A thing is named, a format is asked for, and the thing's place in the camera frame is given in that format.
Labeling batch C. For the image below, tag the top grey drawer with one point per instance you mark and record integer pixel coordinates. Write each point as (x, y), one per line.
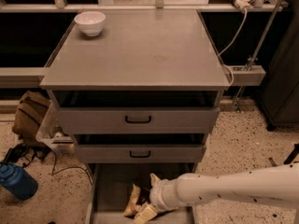
(94, 119)

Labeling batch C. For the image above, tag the middle grey drawer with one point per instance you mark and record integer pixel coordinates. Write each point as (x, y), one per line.
(140, 148)

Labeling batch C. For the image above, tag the blue water jug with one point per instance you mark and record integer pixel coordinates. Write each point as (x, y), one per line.
(17, 181)

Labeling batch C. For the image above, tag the white ceramic bowl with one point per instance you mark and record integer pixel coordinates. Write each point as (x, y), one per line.
(90, 23)

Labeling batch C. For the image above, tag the brown chip bag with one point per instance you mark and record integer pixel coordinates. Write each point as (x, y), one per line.
(140, 195)

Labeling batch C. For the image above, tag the bottom grey open drawer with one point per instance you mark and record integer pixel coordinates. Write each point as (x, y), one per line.
(113, 184)

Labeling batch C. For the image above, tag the black wheeled stand base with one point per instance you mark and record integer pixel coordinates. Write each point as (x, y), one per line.
(290, 158)

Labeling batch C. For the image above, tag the brown backpack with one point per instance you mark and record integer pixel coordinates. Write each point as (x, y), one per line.
(30, 113)

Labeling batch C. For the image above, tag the grey drawer cabinet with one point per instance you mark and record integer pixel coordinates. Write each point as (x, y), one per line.
(143, 58)

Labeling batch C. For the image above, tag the metal tripod pole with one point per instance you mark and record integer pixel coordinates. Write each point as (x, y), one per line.
(252, 59)

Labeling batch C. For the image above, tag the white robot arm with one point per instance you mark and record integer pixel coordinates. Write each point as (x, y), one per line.
(274, 186)

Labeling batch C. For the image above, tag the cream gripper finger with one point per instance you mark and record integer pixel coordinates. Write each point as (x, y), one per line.
(154, 180)
(146, 213)

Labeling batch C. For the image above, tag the clear plastic bin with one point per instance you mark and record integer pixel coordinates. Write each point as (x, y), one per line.
(51, 134)

